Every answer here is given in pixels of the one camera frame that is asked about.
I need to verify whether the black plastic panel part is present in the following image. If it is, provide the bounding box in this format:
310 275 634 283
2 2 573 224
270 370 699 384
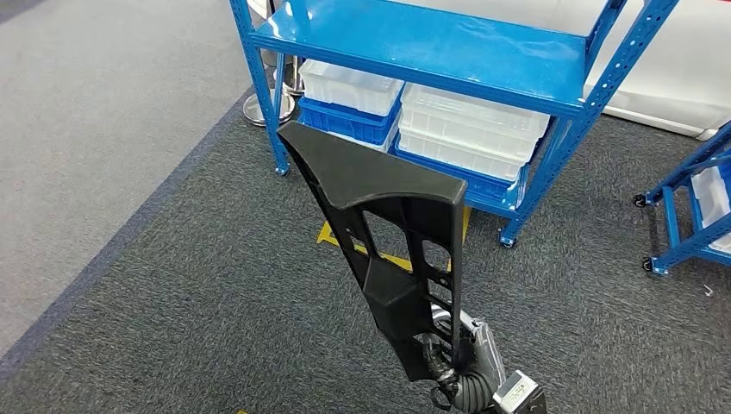
275 120 470 383

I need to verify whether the blue metal shelf rack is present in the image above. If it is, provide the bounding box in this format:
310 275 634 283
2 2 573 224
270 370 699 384
228 0 681 248

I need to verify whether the blue wheeled rack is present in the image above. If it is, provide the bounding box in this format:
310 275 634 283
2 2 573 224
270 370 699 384
632 121 731 277

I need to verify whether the white car red stripe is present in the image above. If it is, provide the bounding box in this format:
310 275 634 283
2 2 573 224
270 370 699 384
394 0 731 141

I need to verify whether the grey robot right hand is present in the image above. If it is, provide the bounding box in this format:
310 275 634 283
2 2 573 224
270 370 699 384
421 304 508 395

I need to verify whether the chrome stanchion post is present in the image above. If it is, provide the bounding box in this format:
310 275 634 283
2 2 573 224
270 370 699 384
284 55 305 97
242 85 297 128

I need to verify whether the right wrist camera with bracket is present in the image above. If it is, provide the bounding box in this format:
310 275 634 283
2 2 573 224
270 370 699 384
491 370 548 414

